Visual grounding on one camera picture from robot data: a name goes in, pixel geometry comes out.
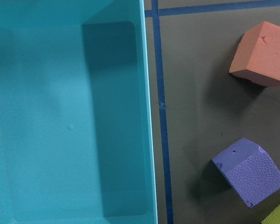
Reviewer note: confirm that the teal plastic bin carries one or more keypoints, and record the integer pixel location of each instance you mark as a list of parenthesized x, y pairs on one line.
[(76, 142)]

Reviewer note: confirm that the purple foam block near bin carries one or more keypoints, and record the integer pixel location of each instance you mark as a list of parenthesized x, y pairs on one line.
[(249, 170)]

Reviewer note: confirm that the orange foam block near bin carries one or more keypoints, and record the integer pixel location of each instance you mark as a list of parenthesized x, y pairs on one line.
[(257, 57)]

